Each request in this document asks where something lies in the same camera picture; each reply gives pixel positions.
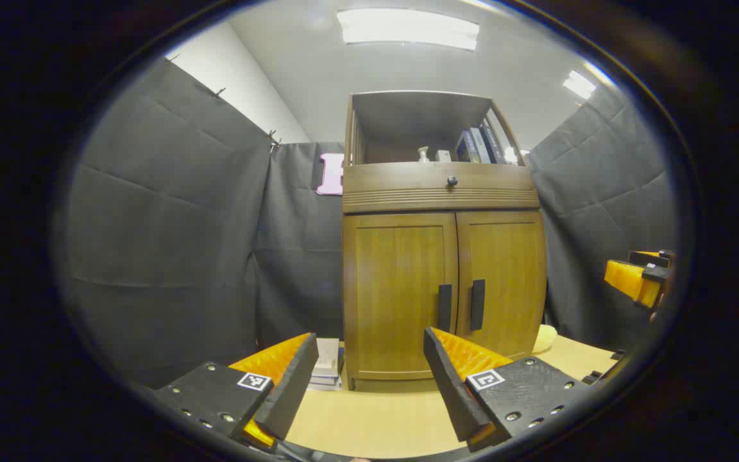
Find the wooden double-door shoe cabinet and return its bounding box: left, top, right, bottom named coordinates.
left=342, top=90, right=548, bottom=392

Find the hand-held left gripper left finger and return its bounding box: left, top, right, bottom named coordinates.
left=153, top=332, right=320, bottom=450

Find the black backdrop cloth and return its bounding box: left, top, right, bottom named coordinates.
left=62, top=56, right=678, bottom=389

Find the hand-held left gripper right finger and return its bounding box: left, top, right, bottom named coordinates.
left=423, top=326, right=593, bottom=453

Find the wooden shoe cabinet door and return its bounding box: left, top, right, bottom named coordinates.
left=344, top=213, right=459, bottom=381
left=456, top=210, right=548, bottom=360

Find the pale yellow round object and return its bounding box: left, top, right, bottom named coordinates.
left=532, top=324, right=558, bottom=355

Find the wooden drawer with black knob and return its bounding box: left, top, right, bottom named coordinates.
left=344, top=162, right=540, bottom=214

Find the large ceiling light panel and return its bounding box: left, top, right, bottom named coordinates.
left=336, top=8, right=480, bottom=51

